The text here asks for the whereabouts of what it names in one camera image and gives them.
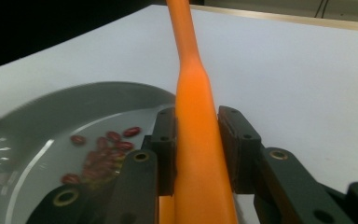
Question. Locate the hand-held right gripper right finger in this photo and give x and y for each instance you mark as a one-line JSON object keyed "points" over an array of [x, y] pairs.
{"points": [[242, 149]]}

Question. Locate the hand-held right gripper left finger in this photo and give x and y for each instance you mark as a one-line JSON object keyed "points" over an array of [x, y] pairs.
{"points": [[166, 140]]}

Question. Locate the orange brush with grey bristles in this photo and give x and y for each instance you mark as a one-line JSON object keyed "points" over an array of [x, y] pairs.
{"points": [[195, 124]]}

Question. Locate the red kidney beans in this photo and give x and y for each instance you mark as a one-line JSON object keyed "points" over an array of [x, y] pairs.
{"points": [[112, 149]]}

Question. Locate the grey dustpan with orange lip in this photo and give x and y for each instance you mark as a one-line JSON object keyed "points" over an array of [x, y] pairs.
{"points": [[59, 118]]}

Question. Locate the beige wooden cabinet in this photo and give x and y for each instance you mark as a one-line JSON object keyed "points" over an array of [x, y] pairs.
{"points": [[276, 7]]}

